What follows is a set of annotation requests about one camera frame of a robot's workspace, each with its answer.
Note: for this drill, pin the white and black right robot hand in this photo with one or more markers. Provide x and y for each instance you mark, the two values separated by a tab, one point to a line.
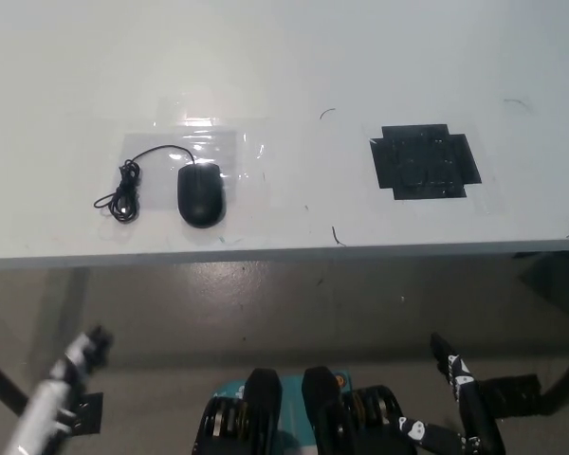
464	384

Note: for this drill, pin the black and teal robot body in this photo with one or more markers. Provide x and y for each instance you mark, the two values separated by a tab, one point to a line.
289	417

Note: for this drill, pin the clear plastic sheet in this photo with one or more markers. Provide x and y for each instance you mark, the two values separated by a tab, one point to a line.
246	161

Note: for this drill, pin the black tape patch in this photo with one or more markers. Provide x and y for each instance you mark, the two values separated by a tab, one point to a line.
424	161

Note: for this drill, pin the black table leg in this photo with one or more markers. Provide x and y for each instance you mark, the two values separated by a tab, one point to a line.
566	374
2	384

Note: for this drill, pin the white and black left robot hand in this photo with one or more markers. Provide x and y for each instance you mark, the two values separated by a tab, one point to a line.
61	379

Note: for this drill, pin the dark table frame brace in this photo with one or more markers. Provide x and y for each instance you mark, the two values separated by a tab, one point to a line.
557	284

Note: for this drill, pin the black computer mouse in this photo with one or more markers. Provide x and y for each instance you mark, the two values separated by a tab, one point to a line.
201	196

